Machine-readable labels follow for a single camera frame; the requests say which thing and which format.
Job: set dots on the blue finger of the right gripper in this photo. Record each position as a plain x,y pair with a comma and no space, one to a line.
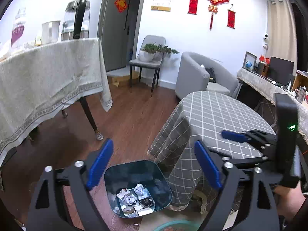
234,136

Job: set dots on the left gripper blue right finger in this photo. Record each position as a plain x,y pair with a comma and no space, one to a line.
210,163

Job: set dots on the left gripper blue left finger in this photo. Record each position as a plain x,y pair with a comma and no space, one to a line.
97,162

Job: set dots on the foil paper ball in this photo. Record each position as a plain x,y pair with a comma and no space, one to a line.
141,191

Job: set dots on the dark blue trash bin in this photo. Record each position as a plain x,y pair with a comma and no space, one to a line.
120,181

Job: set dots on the person's right hand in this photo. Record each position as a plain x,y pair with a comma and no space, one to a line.
291,201

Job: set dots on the grey checked tablecloth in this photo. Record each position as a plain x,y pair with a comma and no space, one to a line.
201,115

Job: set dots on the black table leg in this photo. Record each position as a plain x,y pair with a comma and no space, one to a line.
90,118

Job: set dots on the beige fringed desk cloth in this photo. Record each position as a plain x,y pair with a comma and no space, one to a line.
268,90

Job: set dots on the framed globe picture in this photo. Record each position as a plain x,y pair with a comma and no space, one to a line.
249,61

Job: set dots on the black monitor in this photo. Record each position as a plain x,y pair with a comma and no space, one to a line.
280,70

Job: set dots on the grey armchair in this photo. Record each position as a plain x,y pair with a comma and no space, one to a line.
200,73

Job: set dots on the flat cardboard box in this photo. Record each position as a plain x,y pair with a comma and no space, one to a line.
122,81

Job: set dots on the beige curtain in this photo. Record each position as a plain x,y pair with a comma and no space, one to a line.
281,29

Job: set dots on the beige patterned tablecloth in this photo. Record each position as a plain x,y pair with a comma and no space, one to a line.
39,83

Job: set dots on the potted green plant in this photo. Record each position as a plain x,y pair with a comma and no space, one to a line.
148,51

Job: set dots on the grey dining chair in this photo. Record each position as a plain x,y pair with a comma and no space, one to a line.
154,65

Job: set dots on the right red scroll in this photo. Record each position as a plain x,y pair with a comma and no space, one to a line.
231,19

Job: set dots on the red scroll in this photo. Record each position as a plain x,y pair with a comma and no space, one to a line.
231,19
192,9

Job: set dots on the left red scroll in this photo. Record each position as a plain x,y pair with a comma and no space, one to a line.
192,9

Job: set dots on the purple labelled plastic jar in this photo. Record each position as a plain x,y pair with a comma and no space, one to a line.
18,36

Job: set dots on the glass electric kettle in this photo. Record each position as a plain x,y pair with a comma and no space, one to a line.
76,20

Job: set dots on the white ceramic jug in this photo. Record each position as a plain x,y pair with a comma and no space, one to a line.
50,32

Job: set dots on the grey door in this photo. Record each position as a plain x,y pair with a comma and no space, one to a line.
117,33

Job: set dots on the red door sticker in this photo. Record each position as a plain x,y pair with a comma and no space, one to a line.
121,5

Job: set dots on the white security camera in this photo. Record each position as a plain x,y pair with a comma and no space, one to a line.
265,42

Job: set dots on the wall calendar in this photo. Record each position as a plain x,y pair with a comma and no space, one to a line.
161,5

